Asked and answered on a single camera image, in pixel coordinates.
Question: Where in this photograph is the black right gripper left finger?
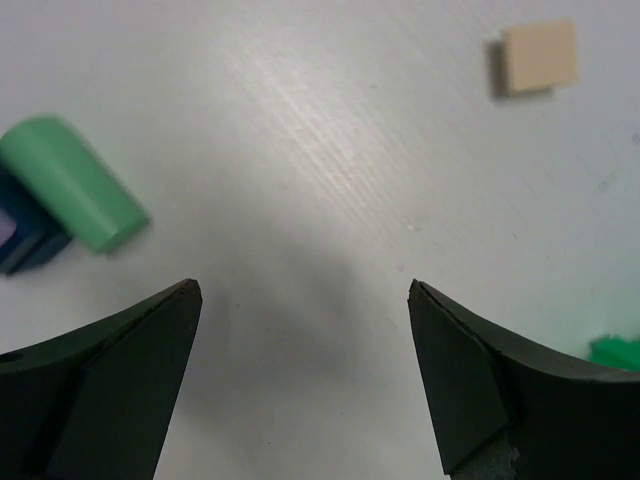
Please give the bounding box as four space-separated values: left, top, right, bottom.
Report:
1 279 202 479

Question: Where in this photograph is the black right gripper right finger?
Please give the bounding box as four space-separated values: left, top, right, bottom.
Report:
408 281 639 479

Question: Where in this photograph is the green plastic bin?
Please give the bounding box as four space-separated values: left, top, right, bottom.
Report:
588 336 640 372

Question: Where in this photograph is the dark blue bridge block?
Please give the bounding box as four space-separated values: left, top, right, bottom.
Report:
1 168 72 276

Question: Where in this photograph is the green cylinder block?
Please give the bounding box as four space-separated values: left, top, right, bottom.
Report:
1 115 149 254

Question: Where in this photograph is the beige square block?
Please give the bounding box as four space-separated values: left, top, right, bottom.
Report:
502 19 578 95

